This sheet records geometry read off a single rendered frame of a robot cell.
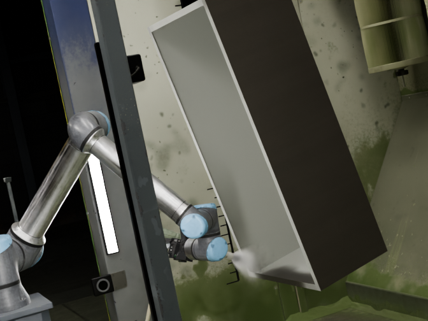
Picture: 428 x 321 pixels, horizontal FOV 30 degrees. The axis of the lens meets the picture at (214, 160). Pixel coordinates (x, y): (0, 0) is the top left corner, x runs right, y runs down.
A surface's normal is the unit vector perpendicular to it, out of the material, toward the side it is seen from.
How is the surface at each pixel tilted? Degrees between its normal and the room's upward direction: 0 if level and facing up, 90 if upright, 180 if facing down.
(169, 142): 90
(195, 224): 94
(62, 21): 90
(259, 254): 75
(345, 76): 90
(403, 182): 57
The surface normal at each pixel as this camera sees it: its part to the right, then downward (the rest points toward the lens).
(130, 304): 0.38, -0.03
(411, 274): -0.87, -0.36
